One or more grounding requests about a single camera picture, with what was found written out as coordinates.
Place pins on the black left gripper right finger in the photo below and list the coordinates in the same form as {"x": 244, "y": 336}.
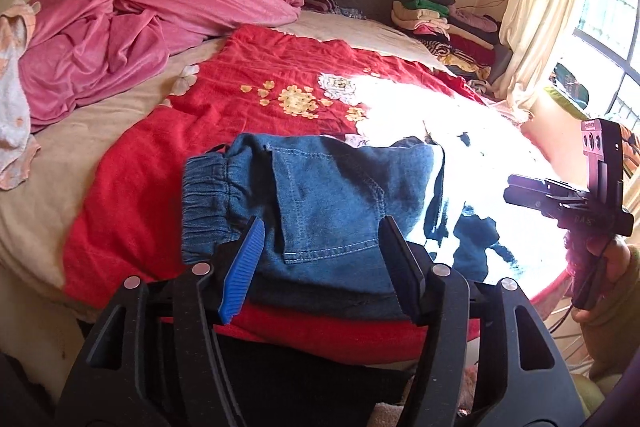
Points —
{"x": 431, "y": 295}

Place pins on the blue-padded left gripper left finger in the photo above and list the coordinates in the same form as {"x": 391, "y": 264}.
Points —
{"x": 207, "y": 294}

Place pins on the blue denim pants lace hem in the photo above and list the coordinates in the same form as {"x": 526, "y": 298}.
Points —
{"x": 321, "y": 201}

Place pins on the right forearm beige sleeve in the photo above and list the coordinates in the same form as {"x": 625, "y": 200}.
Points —
{"x": 611, "y": 328}

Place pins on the right hand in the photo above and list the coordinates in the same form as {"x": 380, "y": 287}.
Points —
{"x": 613, "y": 248}

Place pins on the red floral blanket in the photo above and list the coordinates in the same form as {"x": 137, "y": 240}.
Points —
{"x": 264, "y": 81}

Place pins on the beige bed sheet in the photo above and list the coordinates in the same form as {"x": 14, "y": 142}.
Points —
{"x": 36, "y": 215}

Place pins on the stack of folded clothes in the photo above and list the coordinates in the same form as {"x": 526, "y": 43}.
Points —
{"x": 466, "y": 43}

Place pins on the white peach patterned garment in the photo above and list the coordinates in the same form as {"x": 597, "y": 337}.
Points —
{"x": 18, "y": 146}

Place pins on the pink velvet duvet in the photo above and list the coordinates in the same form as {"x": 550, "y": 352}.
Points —
{"x": 84, "y": 51}

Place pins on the window with black frame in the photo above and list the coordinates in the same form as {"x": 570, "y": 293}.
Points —
{"x": 597, "y": 74}

